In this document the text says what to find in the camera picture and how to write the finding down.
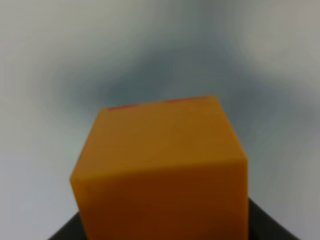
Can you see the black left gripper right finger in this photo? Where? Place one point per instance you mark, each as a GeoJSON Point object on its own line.
{"type": "Point", "coordinates": [263, 227]}

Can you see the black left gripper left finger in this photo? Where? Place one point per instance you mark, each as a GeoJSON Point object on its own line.
{"type": "Point", "coordinates": [72, 230]}

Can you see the orange cube block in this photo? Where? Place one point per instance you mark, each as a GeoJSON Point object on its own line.
{"type": "Point", "coordinates": [169, 170]}

